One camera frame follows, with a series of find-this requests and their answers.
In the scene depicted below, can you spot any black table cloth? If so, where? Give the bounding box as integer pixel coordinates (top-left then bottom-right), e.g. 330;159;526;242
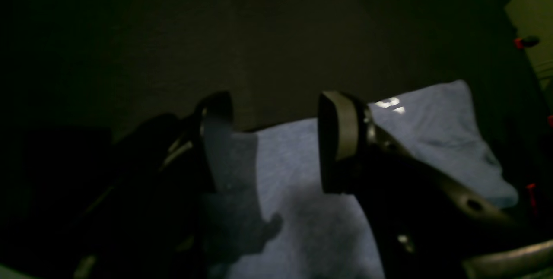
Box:
1;0;552;279

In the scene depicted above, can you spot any light blue t-shirt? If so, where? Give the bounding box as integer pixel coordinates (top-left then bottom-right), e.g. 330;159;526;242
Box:
202;80;519;279

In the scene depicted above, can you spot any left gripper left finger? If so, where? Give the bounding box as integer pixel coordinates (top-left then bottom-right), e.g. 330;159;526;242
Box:
192;91;234;193

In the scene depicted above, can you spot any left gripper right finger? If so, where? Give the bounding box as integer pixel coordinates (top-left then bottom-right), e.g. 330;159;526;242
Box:
318;91;373;194

